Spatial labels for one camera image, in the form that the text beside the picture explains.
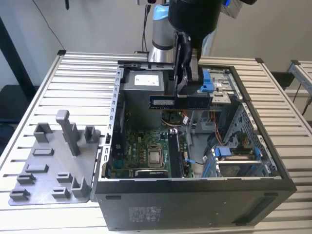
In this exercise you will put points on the black box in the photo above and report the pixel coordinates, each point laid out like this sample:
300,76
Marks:
282,80

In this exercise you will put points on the grey power supply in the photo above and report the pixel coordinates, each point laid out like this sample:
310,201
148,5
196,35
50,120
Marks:
141,109

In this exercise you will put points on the black graphics card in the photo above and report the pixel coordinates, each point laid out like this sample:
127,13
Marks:
151,173

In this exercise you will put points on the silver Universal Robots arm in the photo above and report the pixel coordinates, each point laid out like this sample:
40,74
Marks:
161,31

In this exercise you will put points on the blue disk carrier with disk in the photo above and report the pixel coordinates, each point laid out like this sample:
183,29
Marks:
224,151

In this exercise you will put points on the CPU socket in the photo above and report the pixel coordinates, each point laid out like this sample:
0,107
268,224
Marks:
155,147

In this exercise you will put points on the black furniture frame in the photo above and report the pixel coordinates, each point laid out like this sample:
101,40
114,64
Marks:
17,102

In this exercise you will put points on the black open PC case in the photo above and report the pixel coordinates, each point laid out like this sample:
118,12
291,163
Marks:
170,207

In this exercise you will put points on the installed RAM stick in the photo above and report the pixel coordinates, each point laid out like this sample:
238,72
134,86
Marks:
173,156

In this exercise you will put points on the green motherboard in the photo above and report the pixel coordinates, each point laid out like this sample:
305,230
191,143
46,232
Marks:
136,146

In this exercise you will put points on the metal slat side table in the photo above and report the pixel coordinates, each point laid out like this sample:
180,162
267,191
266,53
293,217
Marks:
304,70

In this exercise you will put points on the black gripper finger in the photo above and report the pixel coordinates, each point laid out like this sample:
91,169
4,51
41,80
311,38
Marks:
180,61
196,65

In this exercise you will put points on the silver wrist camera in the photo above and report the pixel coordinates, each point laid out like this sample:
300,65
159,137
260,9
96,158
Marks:
232,11

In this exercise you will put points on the grey parts rack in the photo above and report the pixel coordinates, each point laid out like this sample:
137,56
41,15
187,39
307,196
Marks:
44,192

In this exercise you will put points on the black RAM slot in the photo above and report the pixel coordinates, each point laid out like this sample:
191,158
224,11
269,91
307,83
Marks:
181,156

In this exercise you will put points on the silver CPU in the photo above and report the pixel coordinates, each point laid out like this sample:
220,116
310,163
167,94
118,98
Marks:
155,157

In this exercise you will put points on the grey metal disk bay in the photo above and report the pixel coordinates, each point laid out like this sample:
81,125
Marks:
221,98

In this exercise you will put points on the black hanging tool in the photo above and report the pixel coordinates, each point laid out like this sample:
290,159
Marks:
67,5

